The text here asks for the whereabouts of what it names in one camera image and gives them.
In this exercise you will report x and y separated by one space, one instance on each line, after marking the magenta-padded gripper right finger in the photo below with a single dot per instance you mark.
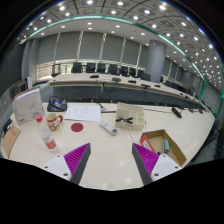
146 157

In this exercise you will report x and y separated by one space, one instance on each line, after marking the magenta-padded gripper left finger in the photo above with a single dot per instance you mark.
77 156

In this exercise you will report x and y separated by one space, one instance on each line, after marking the clear red-capped water bottle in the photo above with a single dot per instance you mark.
46 135

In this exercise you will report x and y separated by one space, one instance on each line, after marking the grey-green eraser block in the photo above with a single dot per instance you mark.
165 146

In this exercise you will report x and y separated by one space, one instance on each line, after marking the flat round red coaster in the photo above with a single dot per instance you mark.
77 127

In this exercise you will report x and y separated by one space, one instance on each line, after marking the open brown cardboard box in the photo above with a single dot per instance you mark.
176 155

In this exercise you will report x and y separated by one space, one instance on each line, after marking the red floral ceramic mug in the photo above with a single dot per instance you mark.
53 122

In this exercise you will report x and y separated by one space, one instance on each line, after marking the white remote control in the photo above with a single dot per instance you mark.
108 128

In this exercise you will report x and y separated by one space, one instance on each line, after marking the black clip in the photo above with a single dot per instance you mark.
124 120

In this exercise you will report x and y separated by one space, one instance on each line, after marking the white printed paper sheet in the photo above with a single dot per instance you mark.
82 113

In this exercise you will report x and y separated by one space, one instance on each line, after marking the black pen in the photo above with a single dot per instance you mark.
108 111

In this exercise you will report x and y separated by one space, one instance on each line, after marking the black desk microphone console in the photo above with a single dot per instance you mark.
56 104

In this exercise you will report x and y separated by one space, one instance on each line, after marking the long curved conference desk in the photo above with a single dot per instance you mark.
86 90

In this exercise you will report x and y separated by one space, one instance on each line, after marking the brown paper envelope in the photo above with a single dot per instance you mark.
10 140

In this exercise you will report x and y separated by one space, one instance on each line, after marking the white paper ream box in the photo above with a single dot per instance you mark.
27 107

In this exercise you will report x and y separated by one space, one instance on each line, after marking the row of black chairs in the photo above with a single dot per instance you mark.
90 67

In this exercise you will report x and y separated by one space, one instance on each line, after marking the ceiling lights group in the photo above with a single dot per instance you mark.
146 12

